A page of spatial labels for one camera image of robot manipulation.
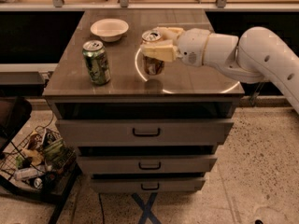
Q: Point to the grey drawer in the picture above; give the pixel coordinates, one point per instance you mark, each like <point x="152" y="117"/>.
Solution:
<point x="132" y="165"/>
<point x="147" y="185"/>
<point x="143" y="132"/>

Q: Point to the clear plastic bottle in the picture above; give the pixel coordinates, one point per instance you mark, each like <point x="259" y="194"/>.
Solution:
<point x="28" y="173"/>

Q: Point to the white paper bowl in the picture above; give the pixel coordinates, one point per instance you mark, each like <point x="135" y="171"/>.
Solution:
<point x="109" y="30"/>

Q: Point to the blue tape cross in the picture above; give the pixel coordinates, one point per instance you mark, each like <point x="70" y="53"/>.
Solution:
<point x="146" y="208"/>

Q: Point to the top grey drawer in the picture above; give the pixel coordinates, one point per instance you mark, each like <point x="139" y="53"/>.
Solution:
<point x="143" y="132"/>

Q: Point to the green snack bag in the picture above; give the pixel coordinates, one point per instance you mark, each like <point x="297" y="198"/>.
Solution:
<point x="54" y="149"/>

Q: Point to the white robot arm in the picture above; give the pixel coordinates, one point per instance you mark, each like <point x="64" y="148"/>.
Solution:
<point x="256" y="56"/>

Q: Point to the bottom grey drawer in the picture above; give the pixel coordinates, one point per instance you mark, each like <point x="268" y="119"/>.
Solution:
<point x="147" y="185"/>

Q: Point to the black wire basket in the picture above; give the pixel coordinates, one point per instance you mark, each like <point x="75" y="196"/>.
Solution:
<point x="29" y="154"/>

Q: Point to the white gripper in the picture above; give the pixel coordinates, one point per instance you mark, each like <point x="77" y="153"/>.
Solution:
<point x="191" y="47"/>

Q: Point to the green soda can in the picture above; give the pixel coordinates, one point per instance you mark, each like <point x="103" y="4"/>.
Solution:
<point x="95" y="58"/>

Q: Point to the middle grey drawer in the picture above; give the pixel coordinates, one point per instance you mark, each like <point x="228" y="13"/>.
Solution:
<point x="132" y="165"/>

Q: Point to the grey drawer cabinet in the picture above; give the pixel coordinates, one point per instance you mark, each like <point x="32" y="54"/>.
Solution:
<point x="179" y="92"/>

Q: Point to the orange soda can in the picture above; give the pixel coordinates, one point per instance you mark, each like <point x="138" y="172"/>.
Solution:
<point x="152" y="66"/>

